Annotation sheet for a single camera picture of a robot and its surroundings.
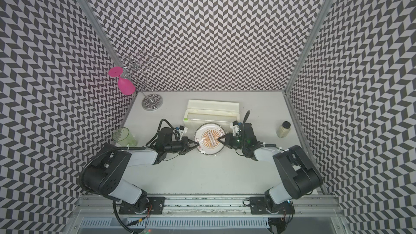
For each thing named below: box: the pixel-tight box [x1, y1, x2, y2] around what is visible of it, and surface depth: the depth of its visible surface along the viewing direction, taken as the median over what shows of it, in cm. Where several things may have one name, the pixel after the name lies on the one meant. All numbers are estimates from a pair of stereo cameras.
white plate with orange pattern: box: [193, 122, 226, 155], surface depth 88 cm
